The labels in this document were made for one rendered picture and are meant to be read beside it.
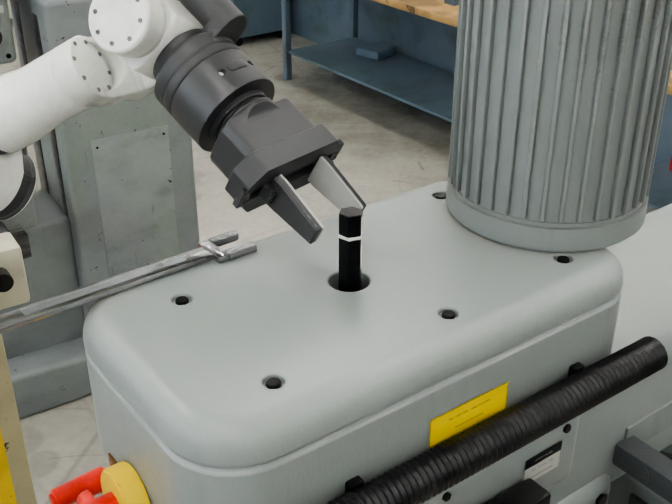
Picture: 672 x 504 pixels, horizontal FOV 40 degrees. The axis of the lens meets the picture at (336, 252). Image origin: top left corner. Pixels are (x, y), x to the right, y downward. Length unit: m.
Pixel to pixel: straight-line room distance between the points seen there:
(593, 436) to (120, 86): 0.61
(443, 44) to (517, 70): 6.22
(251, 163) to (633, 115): 0.34
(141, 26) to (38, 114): 0.17
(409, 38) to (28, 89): 6.47
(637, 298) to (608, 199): 0.23
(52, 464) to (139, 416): 2.88
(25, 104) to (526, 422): 0.55
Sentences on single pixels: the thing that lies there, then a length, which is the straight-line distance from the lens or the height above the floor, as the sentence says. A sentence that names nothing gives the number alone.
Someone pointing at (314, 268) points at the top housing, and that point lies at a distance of 0.84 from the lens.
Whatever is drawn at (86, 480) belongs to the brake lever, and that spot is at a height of 1.71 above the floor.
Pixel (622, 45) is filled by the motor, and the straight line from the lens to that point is 0.83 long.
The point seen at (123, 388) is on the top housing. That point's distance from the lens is 0.74.
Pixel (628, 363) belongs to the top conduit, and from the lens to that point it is 0.91.
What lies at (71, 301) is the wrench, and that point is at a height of 1.90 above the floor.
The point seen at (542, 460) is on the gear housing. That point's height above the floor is 1.69.
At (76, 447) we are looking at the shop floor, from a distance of 3.67.
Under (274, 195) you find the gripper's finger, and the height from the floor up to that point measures 1.97.
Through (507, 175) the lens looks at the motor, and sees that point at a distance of 0.86.
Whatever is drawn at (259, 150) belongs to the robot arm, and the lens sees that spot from 0.79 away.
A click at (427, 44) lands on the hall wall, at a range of 7.18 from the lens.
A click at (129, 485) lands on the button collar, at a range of 0.78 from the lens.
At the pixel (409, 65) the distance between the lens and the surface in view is 6.99.
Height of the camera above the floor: 2.31
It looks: 29 degrees down
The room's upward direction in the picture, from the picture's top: straight up
